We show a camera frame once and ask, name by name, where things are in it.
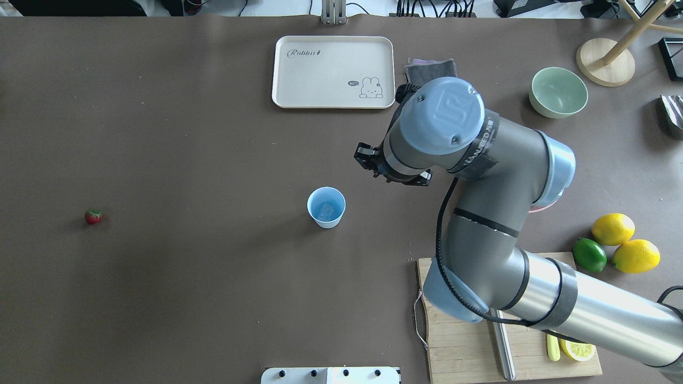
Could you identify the green bowl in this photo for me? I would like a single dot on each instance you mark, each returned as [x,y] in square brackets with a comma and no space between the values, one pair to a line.
[557,93]

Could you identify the cream rabbit tray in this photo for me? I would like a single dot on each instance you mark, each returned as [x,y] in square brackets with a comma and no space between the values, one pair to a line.
[333,72]

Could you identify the wooden cup stand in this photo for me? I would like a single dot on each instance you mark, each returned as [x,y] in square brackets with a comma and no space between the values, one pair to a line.
[609,63]

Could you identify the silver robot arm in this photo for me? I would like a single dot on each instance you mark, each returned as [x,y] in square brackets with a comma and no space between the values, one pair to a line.
[501,170]

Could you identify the wooden cutting board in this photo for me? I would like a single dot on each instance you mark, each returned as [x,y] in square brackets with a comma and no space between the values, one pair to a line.
[462,352]

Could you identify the yellow plastic knife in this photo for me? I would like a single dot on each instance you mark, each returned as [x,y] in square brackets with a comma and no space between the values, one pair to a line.
[553,348]

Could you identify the pink bowl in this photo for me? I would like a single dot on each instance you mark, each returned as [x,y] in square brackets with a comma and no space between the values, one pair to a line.
[539,208]

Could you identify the red strawberry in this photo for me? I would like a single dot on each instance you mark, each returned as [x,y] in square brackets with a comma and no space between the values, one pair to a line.
[93,216]

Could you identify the steel muddler black tip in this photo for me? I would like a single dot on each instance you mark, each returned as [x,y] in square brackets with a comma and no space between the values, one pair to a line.
[504,351]

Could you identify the light blue plastic cup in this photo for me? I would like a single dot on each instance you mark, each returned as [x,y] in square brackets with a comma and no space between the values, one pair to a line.
[326,195]

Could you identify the green lime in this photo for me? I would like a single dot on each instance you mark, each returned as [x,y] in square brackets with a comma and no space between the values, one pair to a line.
[589,255]

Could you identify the clear ice cube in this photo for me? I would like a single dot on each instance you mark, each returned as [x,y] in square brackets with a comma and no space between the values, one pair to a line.
[326,213]

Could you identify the grey folded cloth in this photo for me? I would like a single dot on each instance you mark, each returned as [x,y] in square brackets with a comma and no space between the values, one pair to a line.
[420,71]

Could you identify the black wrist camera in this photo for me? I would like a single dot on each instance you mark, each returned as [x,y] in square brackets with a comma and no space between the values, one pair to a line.
[405,91]

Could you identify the yellow lemon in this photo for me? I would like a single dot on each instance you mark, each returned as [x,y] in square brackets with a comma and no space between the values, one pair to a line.
[636,256]
[613,229]

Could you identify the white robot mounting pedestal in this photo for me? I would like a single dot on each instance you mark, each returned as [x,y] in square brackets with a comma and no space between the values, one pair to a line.
[332,374]

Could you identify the metal ice scoop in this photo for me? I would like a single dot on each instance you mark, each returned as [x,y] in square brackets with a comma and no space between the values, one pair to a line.
[671,115]

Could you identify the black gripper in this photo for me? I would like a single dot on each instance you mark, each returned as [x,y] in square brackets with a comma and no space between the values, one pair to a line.
[367,158]

